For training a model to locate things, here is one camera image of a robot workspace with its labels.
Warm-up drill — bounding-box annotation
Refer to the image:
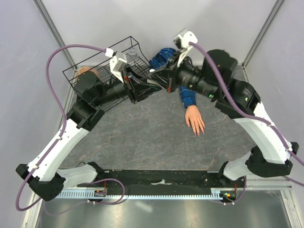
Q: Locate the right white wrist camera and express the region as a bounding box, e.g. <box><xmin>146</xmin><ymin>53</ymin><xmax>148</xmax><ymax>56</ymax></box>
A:
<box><xmin>173</xmin><ymin>29</ymin><xmax>198</xmax><ymax>67</ymax></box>

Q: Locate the mannequin hand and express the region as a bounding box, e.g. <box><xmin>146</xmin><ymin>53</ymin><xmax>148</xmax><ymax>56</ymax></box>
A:
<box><xmin>185</xmin><ymin>105</ymin><xmax>205</xmax><ymax>135</ymax></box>

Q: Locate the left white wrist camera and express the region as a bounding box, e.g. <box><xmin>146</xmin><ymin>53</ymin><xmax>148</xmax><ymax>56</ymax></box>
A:
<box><xmin>110</xmin><ymin>52</ymin><xmax>127</xmax><ymax>83</ymax></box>

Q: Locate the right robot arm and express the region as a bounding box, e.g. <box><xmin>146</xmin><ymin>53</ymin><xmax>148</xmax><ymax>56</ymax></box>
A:
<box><xmin>149</xmin><ymin>48</ymin><xmax>299</xmax><ymax>187</ymax></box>

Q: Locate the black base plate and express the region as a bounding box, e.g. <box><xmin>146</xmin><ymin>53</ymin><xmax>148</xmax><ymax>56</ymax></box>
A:
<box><xmin>78</xmin><ymin>170</ymin><xmax>245</xmax><ymax>195</ymax></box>

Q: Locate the purple cable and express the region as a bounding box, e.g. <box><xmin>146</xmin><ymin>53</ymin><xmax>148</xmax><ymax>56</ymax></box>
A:
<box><xmin>15</xmin><ymin>44</ymin><xmax>112</xmax><ymax>211</ymax></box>
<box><xmin>190</xmin><ymin>42</ymin><xmax>304</xmax><ymax>186</ymax></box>

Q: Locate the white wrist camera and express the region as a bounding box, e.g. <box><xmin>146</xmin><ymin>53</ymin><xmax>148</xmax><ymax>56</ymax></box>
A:
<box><xmin>173</xmin><ymin>29</ymin><xmax>198</xmax><ymax>67</ymax></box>
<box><xmin>110</xmin><ymin>52</ymin><xmax>127</xmax><ymax>83</ymax></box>

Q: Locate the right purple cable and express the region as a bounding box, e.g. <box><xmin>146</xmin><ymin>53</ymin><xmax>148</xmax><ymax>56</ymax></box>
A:
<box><xmin>190</xmin><ymin>42</ymin><xmax>304</xmax><ymax>186</ymax></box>

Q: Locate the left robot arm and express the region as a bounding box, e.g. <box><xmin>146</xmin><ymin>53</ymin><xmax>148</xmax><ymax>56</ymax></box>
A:
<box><xmin>16</xmin><ymin>66</ymin><xmax>162</xmax><ymax>201</ymax></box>

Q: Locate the blue slotted cable duct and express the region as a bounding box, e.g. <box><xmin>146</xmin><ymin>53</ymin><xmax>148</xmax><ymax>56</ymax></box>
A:
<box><xmin>56</xmin><ymin>189</ymin><xmax>236</xmax><ymax>200</ymax></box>

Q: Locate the clear glass cup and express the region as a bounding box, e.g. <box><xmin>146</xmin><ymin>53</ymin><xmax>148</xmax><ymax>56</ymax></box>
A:
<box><xmin>128</xmin><ymin>47</ymin><xmax>139</xmax><ymax>61</ymax></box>

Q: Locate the brown floral ceramic bowl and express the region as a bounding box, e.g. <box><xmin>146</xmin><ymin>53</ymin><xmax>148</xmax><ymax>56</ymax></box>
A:
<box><xmin>76</xmin><ymin>66</ymin><xmax>100</xmax><ymax>81</ymax></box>

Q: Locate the aluminium frame rail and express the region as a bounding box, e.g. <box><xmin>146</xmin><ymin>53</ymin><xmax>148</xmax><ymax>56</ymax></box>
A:
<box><xmin>246</xmin><ymin>176</ymin><xmax>292</xmax><ymax>191</ymax></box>

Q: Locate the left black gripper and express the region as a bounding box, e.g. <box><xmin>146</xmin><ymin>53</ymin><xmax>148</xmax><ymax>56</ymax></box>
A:
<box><xmin>94</xmin><ymin>63</ymin><xmax>162</xmax><ymax>106</ymax></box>

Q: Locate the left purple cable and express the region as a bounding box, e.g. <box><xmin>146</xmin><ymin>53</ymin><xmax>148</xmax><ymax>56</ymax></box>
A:
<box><xmin>15</xmin><ymin>44</ymin><xmax>112</xmax><ymax>211</ymax></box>

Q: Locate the black wire dish rack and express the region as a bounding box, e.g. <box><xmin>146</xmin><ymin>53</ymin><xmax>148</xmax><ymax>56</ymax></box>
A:
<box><xmin>67</xmin><ymin>36</ymin><xmax>149</xmax><ymax>117</ymax></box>

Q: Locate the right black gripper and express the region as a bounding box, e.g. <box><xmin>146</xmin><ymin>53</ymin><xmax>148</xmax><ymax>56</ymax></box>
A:
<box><xmin>148</xmin><ymin>51</ymin><xmax>218</xmax><ymax>101</ymax></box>

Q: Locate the blue plaid shirt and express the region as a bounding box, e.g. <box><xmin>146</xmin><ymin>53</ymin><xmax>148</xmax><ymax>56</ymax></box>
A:
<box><xmin>149</xmin><ymin>47</ymin><xmax>196</xmax><ymax>109</ymax></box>

